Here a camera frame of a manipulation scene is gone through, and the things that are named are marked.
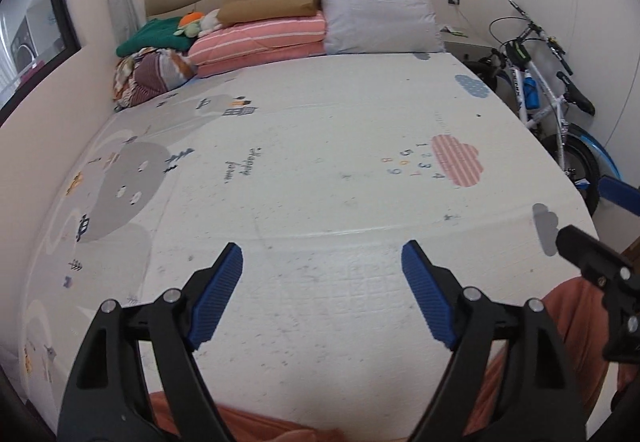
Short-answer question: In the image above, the orange fleece blanket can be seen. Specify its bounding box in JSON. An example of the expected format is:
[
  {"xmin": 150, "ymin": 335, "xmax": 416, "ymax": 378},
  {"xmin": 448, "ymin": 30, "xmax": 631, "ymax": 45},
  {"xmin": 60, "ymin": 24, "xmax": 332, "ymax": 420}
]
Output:
[{"xmin": 150, "ymin": 277, "xmax": 639, "ymax": 441}]

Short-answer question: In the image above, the white blue bicycle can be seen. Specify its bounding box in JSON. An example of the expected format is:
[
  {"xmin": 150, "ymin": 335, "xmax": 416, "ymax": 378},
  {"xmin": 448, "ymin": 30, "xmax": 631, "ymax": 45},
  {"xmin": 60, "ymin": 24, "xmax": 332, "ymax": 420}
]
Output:
[{"xmin": 463, "ymin": 2, "xmax": 622, "ymax": 214}]

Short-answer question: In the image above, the white bedside table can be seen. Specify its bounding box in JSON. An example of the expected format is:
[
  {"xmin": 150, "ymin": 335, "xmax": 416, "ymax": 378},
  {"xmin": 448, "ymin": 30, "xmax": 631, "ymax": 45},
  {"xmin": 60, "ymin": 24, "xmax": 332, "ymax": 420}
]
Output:
[{"xmin": 440, "ymin": 26, "xmax": 494, "ymax": 64}]

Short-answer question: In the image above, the patterned folded blanket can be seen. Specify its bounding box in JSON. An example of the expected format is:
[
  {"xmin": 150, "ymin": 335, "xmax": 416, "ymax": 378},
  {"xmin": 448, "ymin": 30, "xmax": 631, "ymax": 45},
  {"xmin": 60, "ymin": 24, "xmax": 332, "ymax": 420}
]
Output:
[{"xmin": 113, "ymin": 47, "xmax": 196, "ymax": 111}]

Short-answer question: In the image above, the pink striped folded quilt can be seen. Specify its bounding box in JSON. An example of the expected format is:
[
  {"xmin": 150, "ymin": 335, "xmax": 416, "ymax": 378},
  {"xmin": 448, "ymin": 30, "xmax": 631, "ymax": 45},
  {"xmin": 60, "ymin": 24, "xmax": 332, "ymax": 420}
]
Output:
[{"xmin": 188, "ymin": 12, "xmax": 326, "ymax": 78}]

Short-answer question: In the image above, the green folded blanket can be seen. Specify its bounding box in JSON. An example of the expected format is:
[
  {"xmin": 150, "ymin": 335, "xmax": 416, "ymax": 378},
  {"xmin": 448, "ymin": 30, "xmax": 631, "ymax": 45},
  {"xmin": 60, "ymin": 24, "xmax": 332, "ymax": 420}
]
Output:
[{"xmin": 116, "ymin": 17, "xmax": 195, "ymax": 58}]

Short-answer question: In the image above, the orange green plush toy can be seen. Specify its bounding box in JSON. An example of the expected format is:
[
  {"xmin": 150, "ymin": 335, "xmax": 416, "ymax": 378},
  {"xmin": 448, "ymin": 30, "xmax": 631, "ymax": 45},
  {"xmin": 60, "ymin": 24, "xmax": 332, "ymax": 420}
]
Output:
[{"xmin": 174, "ymin": 9, "xmax": 222, "ymax": 38}]

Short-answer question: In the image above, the black framed window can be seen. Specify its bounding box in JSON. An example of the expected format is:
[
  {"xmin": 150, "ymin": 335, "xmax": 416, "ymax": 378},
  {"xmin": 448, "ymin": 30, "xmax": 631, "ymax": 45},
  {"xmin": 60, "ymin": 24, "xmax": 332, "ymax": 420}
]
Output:
[{"xmin": 1, "ymin": 0, "xmax": 80, "ymax": 121}]

